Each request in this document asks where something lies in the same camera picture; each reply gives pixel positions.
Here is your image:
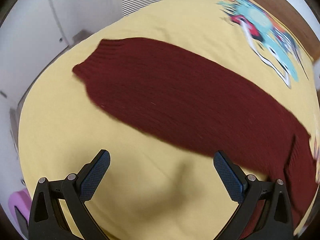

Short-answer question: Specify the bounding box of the dark red knit sweater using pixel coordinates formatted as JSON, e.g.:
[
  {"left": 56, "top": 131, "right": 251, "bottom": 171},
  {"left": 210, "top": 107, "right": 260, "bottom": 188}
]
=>
[{"left": 73, "top": 38, "right": 319, "bottom": 226}]

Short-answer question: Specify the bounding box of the pink stool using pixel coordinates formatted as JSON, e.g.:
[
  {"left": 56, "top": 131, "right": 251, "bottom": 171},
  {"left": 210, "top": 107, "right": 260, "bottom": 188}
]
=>
[{"left": 7, "top": 189, "right": 33, "bottom": 239}]

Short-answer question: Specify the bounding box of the yellow dino print bedsheet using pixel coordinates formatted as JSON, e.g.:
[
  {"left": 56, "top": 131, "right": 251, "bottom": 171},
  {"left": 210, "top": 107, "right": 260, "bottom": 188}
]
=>
[{"left": 28, "top": 0, "right": 319, "bottom": 239}]

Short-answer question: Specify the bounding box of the white wardrobe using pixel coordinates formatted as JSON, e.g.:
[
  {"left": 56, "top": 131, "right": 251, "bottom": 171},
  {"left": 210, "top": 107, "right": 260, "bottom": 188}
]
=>
[{"left": 0, "top": 0, "right": 223, "bottom": 205}]

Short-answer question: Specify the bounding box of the wooden headboard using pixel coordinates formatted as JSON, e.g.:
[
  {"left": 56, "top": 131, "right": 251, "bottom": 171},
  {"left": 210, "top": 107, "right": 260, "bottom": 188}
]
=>
[{"left": 253, "top": 0, "right": 319, "bottom": 61}]

